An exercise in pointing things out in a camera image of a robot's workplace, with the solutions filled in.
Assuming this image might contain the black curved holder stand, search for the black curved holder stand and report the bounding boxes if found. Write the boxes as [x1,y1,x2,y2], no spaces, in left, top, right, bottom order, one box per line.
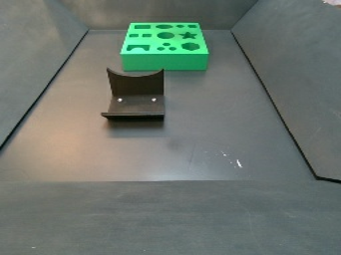
[102,69,166,120]

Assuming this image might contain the green shape sorter block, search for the green shape sorter block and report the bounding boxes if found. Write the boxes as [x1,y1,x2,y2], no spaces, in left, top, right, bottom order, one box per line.
[121,22,209,71]

